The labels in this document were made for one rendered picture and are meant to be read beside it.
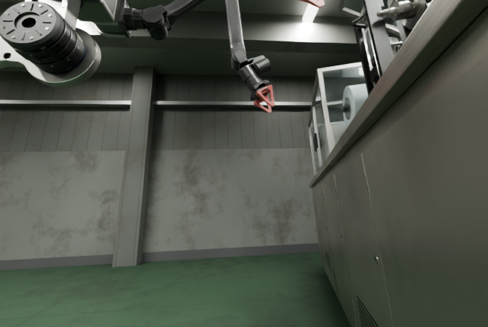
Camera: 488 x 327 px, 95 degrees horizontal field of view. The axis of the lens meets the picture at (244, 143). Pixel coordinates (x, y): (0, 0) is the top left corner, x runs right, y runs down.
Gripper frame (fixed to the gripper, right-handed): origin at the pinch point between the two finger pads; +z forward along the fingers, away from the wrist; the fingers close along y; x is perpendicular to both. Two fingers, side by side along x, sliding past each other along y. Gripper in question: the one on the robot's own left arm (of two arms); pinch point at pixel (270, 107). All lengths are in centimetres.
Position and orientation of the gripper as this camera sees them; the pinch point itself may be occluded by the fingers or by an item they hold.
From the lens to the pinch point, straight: 90.1
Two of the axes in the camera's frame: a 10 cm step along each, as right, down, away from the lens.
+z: 5.2, 8.3, -1.9
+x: -8.5, 4.8, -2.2
